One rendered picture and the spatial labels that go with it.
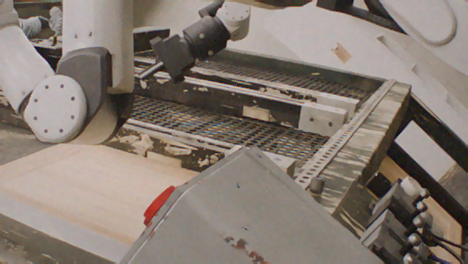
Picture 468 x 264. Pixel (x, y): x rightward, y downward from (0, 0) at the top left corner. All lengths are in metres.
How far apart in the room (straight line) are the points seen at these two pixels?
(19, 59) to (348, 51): 4.15
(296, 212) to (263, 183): 0.03
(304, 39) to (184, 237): 4.51
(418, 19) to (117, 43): 0.38
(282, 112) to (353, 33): 3.16
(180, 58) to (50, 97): 0.66
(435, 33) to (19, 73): 0.53
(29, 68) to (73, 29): 0.08
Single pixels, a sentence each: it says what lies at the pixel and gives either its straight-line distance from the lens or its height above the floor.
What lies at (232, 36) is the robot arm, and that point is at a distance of 1.29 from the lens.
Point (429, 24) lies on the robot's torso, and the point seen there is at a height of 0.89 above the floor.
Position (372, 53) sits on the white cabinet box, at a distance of 4.68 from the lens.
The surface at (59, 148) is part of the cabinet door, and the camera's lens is 1.17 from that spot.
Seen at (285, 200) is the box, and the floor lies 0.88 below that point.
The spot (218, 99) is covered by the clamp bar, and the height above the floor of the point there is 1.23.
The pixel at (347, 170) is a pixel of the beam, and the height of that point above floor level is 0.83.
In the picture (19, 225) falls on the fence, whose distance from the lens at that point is 0.81.
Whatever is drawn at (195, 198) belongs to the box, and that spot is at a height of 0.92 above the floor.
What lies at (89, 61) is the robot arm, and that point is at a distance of 0.63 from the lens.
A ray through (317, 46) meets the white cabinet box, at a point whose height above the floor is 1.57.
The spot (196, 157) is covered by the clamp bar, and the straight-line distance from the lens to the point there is 1.09.
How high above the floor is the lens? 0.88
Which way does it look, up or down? 9 degrees up
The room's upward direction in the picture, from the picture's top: 48 degrees counter-clockwise
